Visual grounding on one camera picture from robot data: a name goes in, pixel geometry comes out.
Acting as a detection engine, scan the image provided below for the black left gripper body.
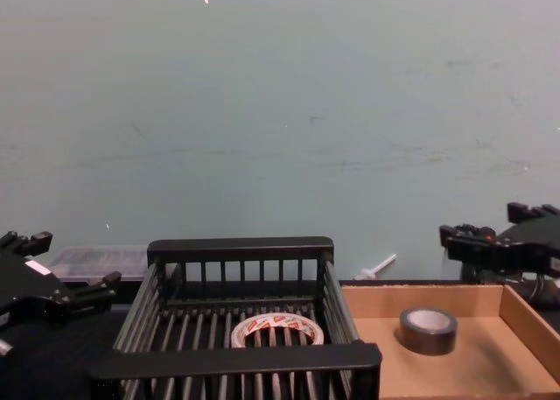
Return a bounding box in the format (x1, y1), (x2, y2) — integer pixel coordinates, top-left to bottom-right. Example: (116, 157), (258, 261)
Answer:
(0, 247), (74, 331)

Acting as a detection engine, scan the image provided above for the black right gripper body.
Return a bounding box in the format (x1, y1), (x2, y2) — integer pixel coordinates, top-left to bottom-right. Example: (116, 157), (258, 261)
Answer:
(496, 218), (560, 275)

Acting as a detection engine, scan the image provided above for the clear plastic case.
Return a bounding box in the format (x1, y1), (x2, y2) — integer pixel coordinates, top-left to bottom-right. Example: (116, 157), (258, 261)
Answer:
(45, 244), (152, 283)

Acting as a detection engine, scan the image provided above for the small white plastic piece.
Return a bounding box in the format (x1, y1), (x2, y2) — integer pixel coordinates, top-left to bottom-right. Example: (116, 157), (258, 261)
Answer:
(353, 253), (398, 282)

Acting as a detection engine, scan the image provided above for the roll of silver tape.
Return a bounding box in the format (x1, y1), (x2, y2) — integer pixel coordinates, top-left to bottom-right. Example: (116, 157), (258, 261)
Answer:
(397, 306), (459, 356)

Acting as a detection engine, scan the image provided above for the shallow brown cardboard tray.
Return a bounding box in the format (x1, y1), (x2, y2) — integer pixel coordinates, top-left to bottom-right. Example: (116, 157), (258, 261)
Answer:
(339, 284), (560, 400)

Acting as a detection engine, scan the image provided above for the roll of white tape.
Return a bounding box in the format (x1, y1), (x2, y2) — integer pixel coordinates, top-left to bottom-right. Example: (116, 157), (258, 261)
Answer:
(230, 314), (326, 349)

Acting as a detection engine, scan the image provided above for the black rack with steel bars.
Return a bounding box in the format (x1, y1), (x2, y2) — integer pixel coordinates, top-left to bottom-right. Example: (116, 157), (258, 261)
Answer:
(87, 236), (384, 400)

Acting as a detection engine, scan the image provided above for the plain pale wall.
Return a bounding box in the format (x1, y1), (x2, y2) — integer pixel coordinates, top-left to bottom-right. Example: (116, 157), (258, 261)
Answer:
(0, 0), (560, 287)

